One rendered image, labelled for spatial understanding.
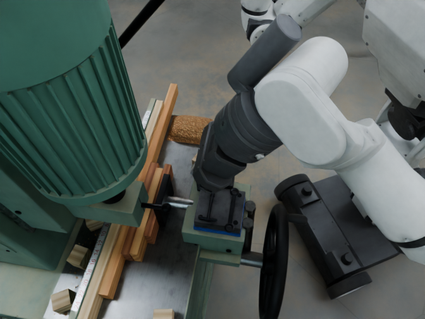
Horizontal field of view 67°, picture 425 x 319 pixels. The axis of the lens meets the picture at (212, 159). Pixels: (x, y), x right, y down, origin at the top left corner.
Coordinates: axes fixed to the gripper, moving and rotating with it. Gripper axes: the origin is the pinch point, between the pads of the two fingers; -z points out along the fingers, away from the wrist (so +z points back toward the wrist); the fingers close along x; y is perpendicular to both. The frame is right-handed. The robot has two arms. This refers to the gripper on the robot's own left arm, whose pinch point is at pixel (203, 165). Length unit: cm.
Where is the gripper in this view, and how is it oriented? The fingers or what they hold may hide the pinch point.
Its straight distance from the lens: 52.8
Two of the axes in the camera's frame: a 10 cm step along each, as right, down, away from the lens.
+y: -8.5, -4.0, -3.4
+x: 1.7, -8.2, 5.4
